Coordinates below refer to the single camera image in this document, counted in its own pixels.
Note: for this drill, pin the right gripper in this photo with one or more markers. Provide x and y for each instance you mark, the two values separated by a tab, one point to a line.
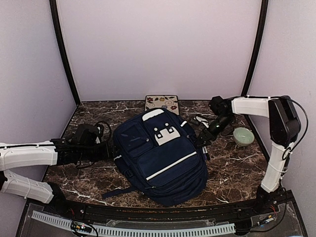
206	138

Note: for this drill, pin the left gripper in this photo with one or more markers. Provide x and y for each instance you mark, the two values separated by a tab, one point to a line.
106	154

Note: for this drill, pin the navy blue student backpack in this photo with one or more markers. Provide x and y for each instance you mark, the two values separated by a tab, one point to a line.
155	151

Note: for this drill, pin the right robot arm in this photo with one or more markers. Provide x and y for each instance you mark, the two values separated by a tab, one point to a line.
284	127

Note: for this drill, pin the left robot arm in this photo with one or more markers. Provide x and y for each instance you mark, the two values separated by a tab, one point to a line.
56	152

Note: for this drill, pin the white marker black cap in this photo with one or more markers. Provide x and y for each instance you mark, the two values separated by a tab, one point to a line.
206	154

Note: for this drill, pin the green ceramic bowl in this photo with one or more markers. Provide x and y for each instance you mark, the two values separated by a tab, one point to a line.
243	137

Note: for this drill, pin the floral pattern notebook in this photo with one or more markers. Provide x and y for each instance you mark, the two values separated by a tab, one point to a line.
169	102

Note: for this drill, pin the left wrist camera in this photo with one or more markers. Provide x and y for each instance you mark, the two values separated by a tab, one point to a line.
90	135

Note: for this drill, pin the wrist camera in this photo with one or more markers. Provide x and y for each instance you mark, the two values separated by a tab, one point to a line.
218	106
90	135

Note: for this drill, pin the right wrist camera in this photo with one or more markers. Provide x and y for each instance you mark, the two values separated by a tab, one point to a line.
218	106

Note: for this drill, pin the black front rail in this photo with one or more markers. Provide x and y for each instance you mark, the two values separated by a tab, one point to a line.
231	212

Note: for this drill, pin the white slotted cable duct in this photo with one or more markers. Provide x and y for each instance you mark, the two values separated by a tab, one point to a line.
116	228

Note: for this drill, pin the right black frame post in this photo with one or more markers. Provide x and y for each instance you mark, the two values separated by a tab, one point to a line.
256	47

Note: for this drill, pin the black frame post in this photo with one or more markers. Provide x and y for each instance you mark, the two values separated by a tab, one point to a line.
256	47
62	51

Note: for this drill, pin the left black frame post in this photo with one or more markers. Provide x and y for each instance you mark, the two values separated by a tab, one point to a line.
62	51

